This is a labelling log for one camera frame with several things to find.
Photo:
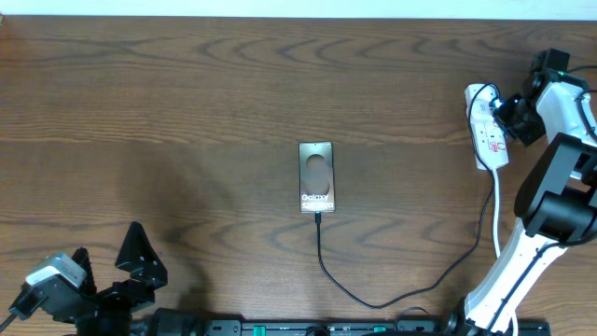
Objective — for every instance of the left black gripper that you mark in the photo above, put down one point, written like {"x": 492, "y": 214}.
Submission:
{"x": 153, "y": 275}

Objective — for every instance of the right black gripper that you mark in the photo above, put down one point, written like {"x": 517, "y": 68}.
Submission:
{"x": 502, "y": 113}

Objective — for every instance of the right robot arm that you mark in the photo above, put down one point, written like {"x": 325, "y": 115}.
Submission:
{"x": 555, "y": 207}

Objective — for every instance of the white power strip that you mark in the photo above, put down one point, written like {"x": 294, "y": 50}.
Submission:
{"x": 489, "y": 140}

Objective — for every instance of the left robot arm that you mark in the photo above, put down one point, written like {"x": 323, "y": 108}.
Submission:
{"x": 120, "y": 323}

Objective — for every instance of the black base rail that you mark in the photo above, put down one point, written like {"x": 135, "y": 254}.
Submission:
{"x": 326, "y": 328}

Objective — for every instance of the Galaxy S25 Ultra smartphone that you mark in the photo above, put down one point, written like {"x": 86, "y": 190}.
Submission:
{"x": 316, "y": 177}

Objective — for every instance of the white USB charger plug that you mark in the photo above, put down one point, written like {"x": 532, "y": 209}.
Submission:
{"x": 481, "y": 110}

